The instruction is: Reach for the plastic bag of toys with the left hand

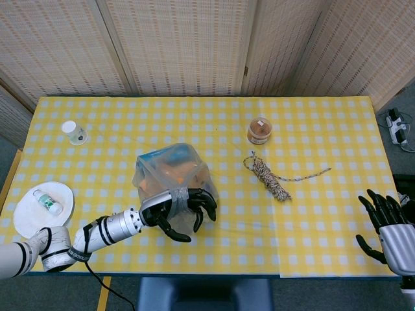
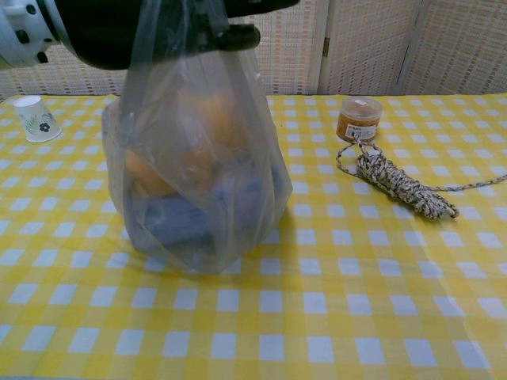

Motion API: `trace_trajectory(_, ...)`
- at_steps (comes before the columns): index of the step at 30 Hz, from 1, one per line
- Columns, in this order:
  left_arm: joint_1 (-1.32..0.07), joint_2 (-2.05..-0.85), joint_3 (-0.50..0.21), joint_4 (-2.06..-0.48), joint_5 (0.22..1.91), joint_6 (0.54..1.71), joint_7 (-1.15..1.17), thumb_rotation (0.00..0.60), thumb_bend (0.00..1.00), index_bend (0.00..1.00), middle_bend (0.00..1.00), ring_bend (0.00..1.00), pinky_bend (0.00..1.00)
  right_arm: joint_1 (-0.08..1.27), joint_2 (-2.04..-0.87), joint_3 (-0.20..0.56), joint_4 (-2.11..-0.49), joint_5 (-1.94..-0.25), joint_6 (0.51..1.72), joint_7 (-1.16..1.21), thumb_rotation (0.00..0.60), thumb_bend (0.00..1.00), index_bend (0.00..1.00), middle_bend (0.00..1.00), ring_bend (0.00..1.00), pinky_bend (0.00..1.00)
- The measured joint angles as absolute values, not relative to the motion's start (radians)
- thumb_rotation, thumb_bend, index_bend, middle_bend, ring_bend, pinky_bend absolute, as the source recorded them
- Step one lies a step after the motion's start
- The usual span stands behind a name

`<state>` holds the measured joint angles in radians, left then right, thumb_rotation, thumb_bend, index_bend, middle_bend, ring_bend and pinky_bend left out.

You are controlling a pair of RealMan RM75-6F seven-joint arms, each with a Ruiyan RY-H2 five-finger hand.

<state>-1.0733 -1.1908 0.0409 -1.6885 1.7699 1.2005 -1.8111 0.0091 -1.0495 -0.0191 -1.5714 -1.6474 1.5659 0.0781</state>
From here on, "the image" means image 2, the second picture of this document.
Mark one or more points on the blue box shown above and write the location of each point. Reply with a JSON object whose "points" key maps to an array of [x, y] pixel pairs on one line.
{"points": [[178, 221]]}

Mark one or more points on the clear plastic bag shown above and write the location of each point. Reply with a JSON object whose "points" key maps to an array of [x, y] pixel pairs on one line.
{"points": [[198, 249]]}

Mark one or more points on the brass screen hinge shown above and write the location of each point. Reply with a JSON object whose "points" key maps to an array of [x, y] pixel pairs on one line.
{"points": [[326, 46]]}

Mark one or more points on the white paper cup with flower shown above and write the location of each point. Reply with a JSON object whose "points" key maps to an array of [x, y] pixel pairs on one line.
{"points": [[35, 118]]}

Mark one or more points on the beige woven folding screen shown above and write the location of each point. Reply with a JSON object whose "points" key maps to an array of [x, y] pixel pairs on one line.
{"points": [[455, 47]]}

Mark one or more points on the orange plush toy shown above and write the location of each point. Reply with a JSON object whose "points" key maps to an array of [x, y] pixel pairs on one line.
{"points": [[150, 174]]}

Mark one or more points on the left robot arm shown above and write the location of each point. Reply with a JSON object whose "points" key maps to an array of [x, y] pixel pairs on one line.
{"points": [[20, 23]]}

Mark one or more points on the clear jar with orange contents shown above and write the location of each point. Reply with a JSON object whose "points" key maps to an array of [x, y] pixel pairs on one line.
{"points": [[356, 118]]}

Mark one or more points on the yellow and white checked tablecloth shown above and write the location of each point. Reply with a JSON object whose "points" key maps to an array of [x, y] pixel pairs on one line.
{"points": [[317, 316]]}

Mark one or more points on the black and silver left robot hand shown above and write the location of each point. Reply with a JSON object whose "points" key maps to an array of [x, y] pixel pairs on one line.
{"points": [[99, 31]]}

